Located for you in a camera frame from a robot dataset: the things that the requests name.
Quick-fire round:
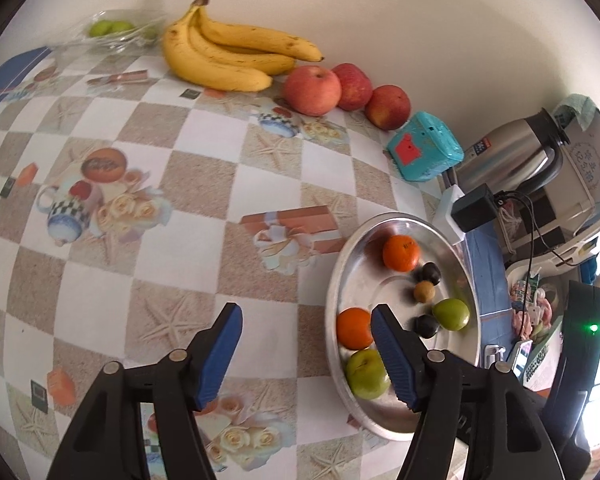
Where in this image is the clear bag with limes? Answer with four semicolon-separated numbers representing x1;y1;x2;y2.
55;10;168;53

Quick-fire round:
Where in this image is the pale red apple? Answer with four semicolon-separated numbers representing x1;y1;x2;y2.
282;65;342;117

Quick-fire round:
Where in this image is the yellow banana bunch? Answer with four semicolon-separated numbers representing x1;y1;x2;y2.
161;0;325;93

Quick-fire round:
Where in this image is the teal cloth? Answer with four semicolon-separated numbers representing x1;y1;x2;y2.
552;92;600;133

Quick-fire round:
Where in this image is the round metal plate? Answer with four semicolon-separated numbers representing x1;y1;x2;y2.
324;212;482;442

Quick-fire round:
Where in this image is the orange mandarin with stem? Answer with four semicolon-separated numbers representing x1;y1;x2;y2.
336;307;375;351

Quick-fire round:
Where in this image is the white keypad device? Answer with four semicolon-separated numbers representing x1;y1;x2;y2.
507;337;563;386

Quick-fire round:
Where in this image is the teal plastic box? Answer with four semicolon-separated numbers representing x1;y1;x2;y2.
385;111;465;183

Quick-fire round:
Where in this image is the metal clip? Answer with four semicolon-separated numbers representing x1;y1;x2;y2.
482;342;506;368

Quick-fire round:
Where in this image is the black power adapter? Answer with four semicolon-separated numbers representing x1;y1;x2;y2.
451;184;500;232

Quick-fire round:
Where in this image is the small green lime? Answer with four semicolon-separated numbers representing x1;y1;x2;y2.
432;298;471;332

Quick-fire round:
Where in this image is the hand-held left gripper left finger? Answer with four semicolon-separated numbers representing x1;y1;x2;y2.
47;303;243;480

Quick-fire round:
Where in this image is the black cable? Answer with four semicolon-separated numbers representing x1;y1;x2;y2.
495;191;581;267

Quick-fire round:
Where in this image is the dark plum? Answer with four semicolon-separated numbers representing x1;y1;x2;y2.
414;262;442;285
412;314;441;339

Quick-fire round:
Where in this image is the pile of assorted packets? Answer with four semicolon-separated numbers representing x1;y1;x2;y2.
507;270;568;346

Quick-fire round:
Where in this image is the cream rice cooker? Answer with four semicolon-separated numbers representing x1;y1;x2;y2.
540;110;600;241

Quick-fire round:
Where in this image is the steel thermos jug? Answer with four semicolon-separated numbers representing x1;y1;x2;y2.
455;107;573;201

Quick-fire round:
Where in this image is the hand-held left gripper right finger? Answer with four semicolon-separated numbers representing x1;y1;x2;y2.
371;303;563;480

